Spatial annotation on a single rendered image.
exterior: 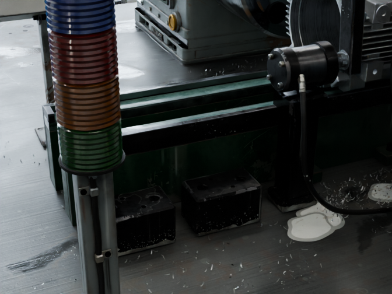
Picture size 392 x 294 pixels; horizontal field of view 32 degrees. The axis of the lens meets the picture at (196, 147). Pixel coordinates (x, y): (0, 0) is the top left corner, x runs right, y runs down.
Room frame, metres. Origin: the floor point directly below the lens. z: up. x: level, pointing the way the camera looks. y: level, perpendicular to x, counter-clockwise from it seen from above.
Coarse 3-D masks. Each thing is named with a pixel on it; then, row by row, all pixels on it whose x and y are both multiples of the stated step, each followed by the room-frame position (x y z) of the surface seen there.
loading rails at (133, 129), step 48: (144, 96) 0.98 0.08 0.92; (192, 96) 0.98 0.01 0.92; (240, 96) 1.01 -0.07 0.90; (336, 96) 0.97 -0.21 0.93; (384, 96) 1.00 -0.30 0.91; (48, 144) 0.91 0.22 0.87; (144, 144) 0.84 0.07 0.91; (192, 144) 0.87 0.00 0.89; (240, 144) 0.90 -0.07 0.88; (336, 144) 0.97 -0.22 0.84; (384, 144) 1.01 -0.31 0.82
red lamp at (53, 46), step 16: (48, 32) 0.57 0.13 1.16; (112, 32) 0.57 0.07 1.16; (64, 48) 0.55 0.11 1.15; (80, 48) 0.55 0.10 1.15; (96, 48) 0.55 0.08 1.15; (112, 48) 0.57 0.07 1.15; (64, 64) 0.55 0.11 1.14; (80, 64) 0.55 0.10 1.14; (96, 64) 0.55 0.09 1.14; (112, 64) 0.57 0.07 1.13; (64, 80) 0.55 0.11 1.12; (80, 80) 0.55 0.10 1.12; (96, 80) 0.55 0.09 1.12
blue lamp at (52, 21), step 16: (48, 0) 0.56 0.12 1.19; (64, 0) 0.55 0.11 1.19; (80, 0) 0.55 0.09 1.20; (96, 0) 0.56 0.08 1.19; (112, 0) 0.57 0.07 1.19; (48, 16) 0.56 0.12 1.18; (64, 16) 0.55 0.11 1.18; (80, 16) 0.55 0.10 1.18; (96, 16) 0.56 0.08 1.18; (112, 16) 0.57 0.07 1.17; (64, 32) 0.55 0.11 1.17; (80, 32) 0.55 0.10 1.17; (96, 32) 0.55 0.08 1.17
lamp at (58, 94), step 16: (112, 80) 0.56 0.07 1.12; (64, 96) 0.55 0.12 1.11; (80, 96) 0.55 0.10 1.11; (96, 96) 0.55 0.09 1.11; (112, 96) 0.56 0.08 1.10; (64, 112) 0.56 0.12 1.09; (80, 112) 0.55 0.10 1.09; (96, 112) 0.55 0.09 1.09; (112, 112) 0.56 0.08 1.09; (80, 128) 0.55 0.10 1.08; (96, 128) 0.55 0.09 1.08
